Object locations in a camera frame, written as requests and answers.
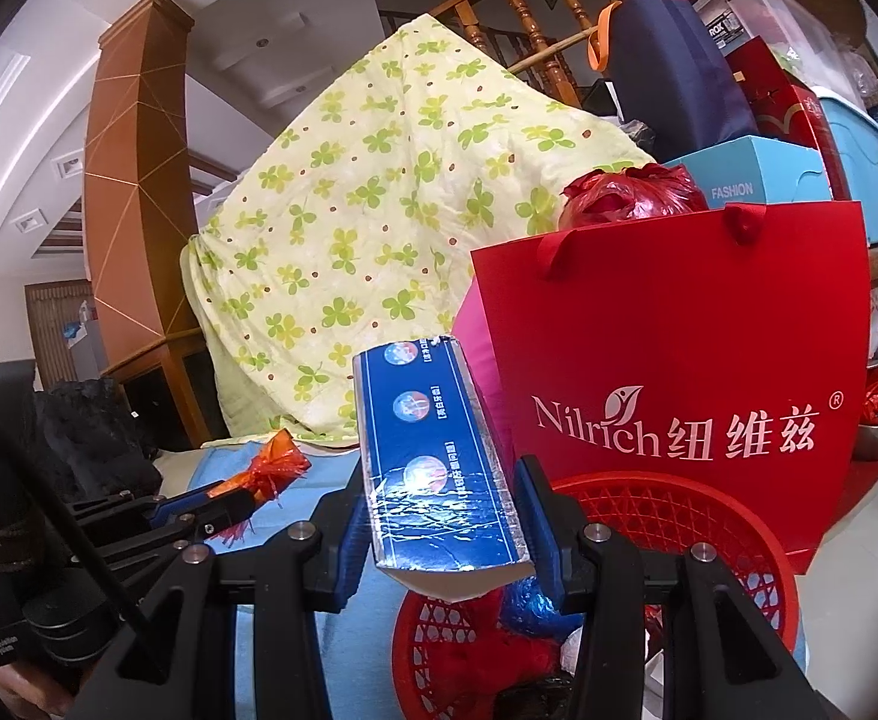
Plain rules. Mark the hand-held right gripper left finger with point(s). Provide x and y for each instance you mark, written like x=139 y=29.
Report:
x=349 y=547

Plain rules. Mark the red plastic basket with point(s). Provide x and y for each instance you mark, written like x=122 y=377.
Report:
x=671 y=510

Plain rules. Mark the red paper bag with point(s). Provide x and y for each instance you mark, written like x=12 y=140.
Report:
x=671 y=330

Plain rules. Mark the clear plastic storage box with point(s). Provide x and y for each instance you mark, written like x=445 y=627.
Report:
x=776 y=15

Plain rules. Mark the blue carton box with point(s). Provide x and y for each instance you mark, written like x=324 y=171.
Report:
x=431 y=465

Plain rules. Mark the wooden pillar cabinet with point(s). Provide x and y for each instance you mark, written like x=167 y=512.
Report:
x=131 y=165

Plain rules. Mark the green clover print quilt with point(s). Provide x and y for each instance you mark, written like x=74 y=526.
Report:
x=349 y=225

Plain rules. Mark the orange plastic wrapper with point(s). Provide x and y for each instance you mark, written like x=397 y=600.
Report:
x=274 y=465

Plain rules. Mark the light blue cardboard box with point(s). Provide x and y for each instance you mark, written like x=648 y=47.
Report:
x=754 y=165

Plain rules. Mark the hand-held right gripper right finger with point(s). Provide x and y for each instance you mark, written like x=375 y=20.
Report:
x=538 y=532

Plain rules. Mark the blue plastic storage bin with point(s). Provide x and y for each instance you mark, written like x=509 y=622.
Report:
x=855 y=157

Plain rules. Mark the square ceiling spotlight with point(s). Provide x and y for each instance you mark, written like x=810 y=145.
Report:
x=30 y=221
x=67 y=165

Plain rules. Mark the black lace cloth pile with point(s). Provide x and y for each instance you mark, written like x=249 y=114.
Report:
x=101 y=435

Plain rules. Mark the red gift box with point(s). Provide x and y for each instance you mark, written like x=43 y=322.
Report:
x=802 y=135

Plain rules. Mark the blue plastic bag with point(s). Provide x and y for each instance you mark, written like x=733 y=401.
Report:
x=525 y=607

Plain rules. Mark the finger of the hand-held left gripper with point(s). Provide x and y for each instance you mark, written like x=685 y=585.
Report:
x=184 y=506
x=230 y=516

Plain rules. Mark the light blue blanket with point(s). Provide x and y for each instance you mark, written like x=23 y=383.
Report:
x=320 y=481

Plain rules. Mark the pink pillow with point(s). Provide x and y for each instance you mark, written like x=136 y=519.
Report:
x=484 y=360

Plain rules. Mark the dark red gift bag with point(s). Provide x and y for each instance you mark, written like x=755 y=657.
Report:
x=754 y=71

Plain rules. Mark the brown slatted door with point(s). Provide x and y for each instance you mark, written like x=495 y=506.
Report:
x=56 y=330

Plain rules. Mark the red plastic packet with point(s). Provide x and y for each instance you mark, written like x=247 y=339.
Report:
x=469 y=660

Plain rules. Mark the wooden stair railing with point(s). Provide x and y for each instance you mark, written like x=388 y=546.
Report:
x=529 y=22

